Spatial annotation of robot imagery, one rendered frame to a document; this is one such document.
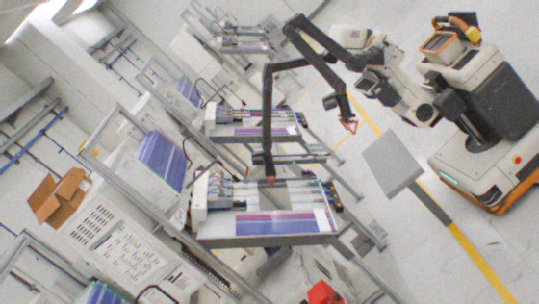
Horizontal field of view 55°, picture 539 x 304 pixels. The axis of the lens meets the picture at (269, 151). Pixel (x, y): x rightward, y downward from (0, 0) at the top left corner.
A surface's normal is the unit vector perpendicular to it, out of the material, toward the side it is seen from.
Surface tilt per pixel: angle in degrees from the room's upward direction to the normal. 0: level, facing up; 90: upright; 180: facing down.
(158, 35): 90
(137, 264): 93
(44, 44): 90
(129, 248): 90
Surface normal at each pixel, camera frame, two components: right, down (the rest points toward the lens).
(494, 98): 0.18, 0.26
